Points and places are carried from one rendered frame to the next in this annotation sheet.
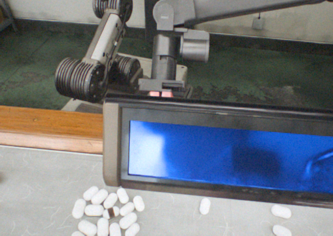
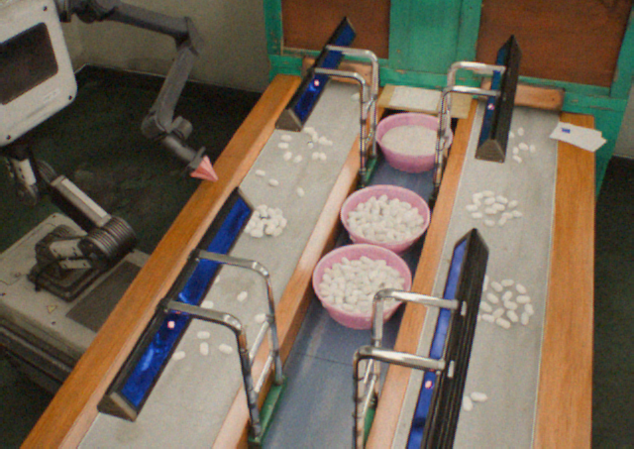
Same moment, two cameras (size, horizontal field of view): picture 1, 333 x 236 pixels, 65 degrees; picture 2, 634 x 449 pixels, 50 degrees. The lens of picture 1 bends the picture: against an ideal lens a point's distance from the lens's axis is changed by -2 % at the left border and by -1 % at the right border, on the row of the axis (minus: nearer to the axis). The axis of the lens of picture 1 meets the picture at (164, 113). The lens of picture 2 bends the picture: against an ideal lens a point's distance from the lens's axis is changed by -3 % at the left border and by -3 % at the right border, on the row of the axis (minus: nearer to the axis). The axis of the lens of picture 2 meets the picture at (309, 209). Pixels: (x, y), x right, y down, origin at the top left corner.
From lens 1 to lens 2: 1.87 m
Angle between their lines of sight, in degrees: 55
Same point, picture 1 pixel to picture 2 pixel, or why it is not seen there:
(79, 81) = (124, 233)
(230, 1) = (173, 92)
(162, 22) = (167, 127)
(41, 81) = not seen: outside the picture
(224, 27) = not seen: outside the picture
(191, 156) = (303, 108)
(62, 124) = (177, 242)
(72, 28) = not seen: outside the picture
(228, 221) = (284, 177)
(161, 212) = (269, 201)
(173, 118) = (296, 102)
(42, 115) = (160, 255)
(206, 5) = (169, 102)
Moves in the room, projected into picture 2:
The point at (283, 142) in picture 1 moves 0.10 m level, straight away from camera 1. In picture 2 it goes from (307, 91) to (283, 79)
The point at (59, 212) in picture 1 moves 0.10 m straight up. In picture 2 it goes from (254, 245) to (250, 219)
